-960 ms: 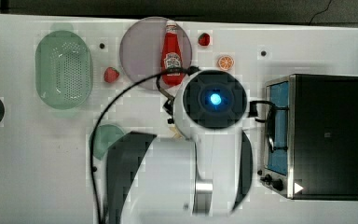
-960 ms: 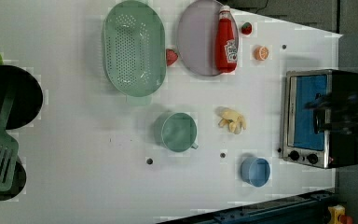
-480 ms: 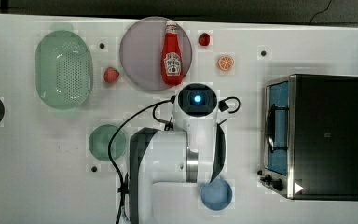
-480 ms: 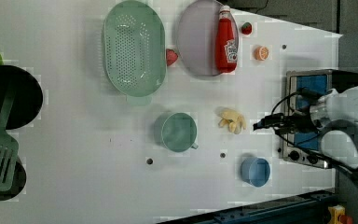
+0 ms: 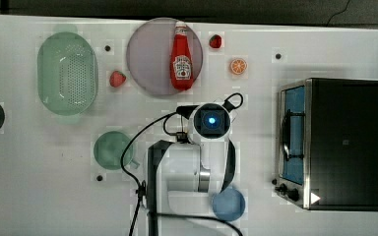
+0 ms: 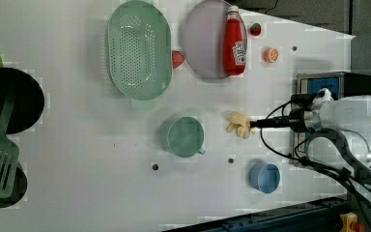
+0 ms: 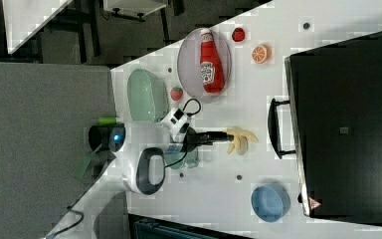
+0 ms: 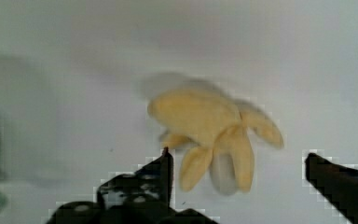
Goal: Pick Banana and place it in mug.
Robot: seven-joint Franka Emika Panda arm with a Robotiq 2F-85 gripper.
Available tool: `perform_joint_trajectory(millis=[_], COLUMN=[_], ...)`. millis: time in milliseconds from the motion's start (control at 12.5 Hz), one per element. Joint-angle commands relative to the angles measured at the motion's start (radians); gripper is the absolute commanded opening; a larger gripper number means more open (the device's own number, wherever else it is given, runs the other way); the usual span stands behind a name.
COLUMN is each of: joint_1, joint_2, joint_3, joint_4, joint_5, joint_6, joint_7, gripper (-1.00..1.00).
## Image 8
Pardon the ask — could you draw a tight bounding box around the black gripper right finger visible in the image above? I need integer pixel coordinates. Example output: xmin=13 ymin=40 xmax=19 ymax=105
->
xmin=305 ymin=153 xmax=358 ymax=224

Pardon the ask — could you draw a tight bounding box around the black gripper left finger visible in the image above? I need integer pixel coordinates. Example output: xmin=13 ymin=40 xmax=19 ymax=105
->
xmin=46 ymin=148 xmax=218 ymax=224

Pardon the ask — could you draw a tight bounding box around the yellow plush peeled banana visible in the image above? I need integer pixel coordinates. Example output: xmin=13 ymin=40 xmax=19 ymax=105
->
xmin=147 ymin=87 xmax=284 ymax=195

